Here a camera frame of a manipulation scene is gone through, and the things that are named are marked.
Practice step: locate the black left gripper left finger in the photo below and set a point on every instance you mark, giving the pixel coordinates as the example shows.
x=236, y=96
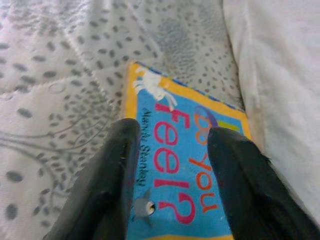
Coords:
x=100, y=200

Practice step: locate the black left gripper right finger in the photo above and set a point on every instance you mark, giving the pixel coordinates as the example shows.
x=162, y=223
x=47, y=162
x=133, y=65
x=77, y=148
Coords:
x=255, y=200

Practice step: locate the white pillow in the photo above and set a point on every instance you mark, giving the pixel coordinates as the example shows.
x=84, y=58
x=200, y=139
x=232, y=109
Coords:
x=275, y=75

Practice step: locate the grey quilted mattress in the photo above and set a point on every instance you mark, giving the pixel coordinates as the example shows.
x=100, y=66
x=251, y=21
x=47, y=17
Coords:
x=50, y=75

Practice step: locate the blue yellow children's book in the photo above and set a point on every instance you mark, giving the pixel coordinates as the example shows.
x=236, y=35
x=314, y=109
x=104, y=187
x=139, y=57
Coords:
x=175, y=150

